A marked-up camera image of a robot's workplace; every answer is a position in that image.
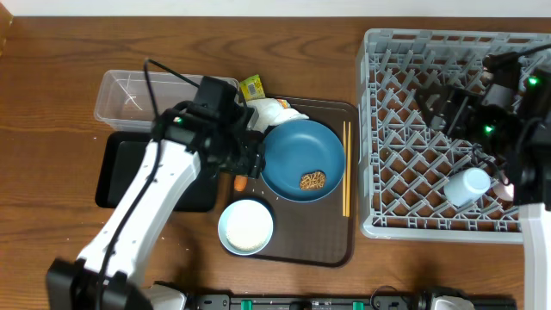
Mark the light blue cup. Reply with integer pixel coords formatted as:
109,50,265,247
443,168,491,207

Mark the blue plate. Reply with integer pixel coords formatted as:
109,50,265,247
262,120,345,202

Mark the light blue rice bowl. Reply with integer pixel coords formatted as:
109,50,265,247
218,199,274,256

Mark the brown food scrap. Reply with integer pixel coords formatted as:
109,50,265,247
299,170,326,191

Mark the small pink cup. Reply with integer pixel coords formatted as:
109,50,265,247
492,170,514,202

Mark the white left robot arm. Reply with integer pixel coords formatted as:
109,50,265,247
46,102,263,309

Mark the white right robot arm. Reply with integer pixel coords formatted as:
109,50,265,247
414,52,550,309

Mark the grey plastic dishwasher rack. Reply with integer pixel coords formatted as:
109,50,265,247
356,28,550,244

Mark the yellow green wrapper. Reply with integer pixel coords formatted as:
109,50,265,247
239,75,266,101

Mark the white crumpled napkin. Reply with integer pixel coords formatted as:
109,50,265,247
247,98,309,133

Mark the orange carrot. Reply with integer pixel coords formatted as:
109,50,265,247
233,176,248,192

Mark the clear plastic bin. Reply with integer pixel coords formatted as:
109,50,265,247
93,69,240,133

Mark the black tray bin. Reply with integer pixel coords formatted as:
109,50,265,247
95,131,219,213

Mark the right wooden chopstick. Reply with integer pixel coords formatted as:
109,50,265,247
345,122,352,217

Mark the wooden chopstick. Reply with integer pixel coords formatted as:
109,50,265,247
345,122,352,217
342,121,348,217

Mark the left wooden chopstick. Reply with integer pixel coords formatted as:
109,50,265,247
342,121,348,217

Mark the brown serving tray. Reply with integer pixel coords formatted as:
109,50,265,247
220,96,356,268

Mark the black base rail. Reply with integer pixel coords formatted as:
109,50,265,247
150,282,517,310

